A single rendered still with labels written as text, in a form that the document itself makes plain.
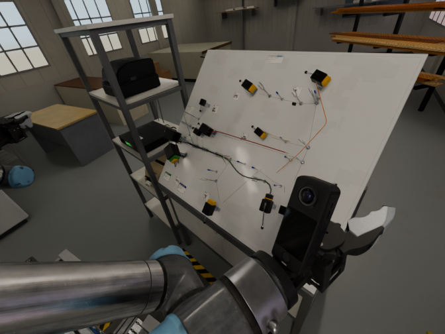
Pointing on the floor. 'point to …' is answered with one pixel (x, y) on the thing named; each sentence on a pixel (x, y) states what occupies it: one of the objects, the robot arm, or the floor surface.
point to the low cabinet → (187, 57)
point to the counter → (79, 99)
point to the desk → (71, 131)
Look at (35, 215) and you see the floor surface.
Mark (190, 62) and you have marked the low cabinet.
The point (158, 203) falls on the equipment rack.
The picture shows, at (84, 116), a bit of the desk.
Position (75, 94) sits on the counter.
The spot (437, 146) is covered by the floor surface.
